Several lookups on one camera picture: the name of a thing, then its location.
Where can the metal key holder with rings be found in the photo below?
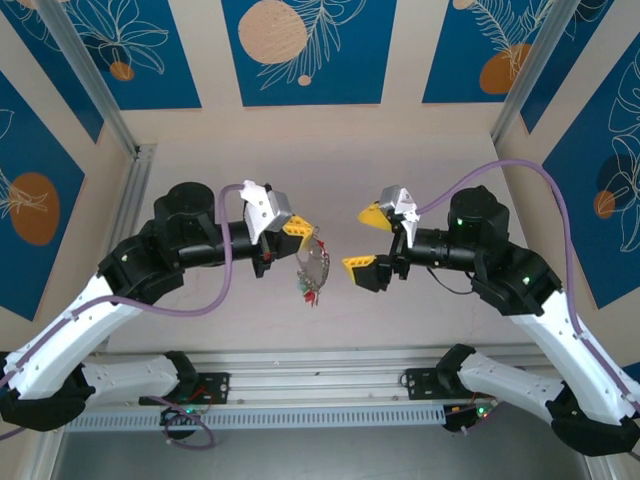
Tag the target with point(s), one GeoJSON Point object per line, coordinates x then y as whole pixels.
{"type": "Point", "coordinates": [312, 265]}

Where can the green key tag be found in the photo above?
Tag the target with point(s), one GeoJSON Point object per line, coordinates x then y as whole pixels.
{"type": "Point", "coordinates": [301, 286]}

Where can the red key tag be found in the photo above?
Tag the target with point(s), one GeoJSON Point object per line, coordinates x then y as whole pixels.
{"type": "Point", "coordinates": [311, 299]}

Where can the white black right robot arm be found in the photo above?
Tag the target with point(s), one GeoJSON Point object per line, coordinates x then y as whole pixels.
{"type": "Point", "coordinates": [560, 345]}

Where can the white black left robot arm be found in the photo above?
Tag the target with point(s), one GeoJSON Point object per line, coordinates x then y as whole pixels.
{"type": "Point", "coordinates": [55, 345]}

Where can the blue panel with dark circle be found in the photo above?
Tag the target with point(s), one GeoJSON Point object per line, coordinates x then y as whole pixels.
{"type": "Point", "coordinates": [575, 200]}

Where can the blue panel with peach circle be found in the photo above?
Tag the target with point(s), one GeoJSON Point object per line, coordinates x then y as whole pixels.
{"type": "Point", "coordinates": [350, 75]}

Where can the blue panel with orange oval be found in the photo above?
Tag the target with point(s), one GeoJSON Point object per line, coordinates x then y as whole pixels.
{"type": "Point", "coordinates": [30, 150]}

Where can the blue panel with orange circle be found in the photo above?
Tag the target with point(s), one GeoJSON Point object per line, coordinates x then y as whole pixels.
{"type": "Point", "coordinates": [450, 50]}

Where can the controller board with LEDs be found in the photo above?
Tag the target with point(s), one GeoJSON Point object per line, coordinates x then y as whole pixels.
{"type": "Point", "coordinates": [460, 417]}
{"type": "Point", "coordinates": [180, 417]}

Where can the grey metal sheet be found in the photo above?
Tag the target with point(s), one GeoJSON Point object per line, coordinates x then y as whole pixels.
{"type": "Point", "coordinates": [320, 457]}

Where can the aluminium side table rail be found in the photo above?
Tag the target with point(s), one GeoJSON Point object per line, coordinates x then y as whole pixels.
{"type": "Point", "coordinates": [134, 185]}

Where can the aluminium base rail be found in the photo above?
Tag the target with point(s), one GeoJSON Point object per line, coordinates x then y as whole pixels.
{"type": "Point", "coordinates": [320, 380]}

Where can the aluminium frame post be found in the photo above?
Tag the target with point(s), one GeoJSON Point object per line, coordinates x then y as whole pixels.
{"type": "Point", "coordinates": [530, 70]}
{"type": "Point", "coordinates": [90, 75]}

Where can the blue floral wall panel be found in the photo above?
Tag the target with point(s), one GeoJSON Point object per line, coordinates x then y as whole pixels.
{"type": "Point", "coordinates": [60, 75]}
{"type": "Point", "coordinates": [575, 75]}
{"type": "Point", "coordinates": [150, 50]}

